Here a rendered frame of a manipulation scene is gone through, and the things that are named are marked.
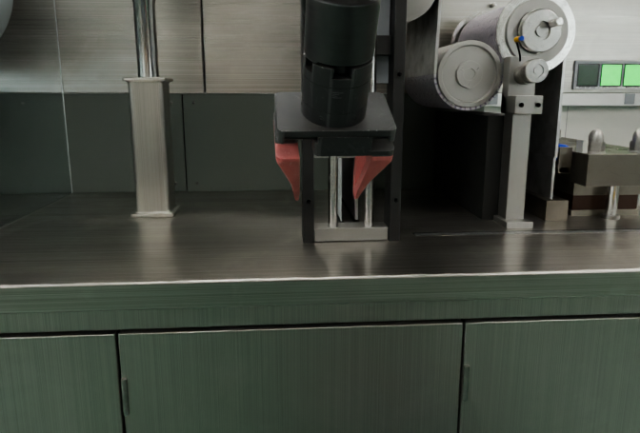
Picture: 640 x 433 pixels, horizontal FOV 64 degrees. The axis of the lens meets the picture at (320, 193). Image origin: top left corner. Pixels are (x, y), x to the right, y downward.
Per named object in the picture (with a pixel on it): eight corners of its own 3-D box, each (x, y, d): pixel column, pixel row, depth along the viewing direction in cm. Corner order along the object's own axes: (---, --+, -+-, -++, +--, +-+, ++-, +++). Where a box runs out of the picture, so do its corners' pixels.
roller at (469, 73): (436, 108, 95) (439, 39, 92) (404, 104, 119) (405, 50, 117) (499, 107, 95) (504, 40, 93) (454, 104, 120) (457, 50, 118)
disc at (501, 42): (493, 73, 94) (499, -12, 91) (492, 73, 95) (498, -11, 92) (571, 73, 95) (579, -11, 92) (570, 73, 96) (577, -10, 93)
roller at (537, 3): (504, 64, 93) (509, -3, 91) (457, 70, 119) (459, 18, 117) (566, 64, 94) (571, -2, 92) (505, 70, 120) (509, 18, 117)
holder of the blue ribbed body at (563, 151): (557, 172, 100) (560, 147, 99) (507, 158, 122) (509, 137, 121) (573, 172, 100) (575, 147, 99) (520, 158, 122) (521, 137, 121)
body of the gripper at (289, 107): (273, 108, 48) (274, 33, 44) (380, 108, 50) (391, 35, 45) (276, 149, 44) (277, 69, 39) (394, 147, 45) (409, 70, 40)
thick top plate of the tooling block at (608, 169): (585, 186, 96) (589, 154, 95) (497, 159, 135) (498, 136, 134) (667, 186, 97) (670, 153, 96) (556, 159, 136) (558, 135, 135)
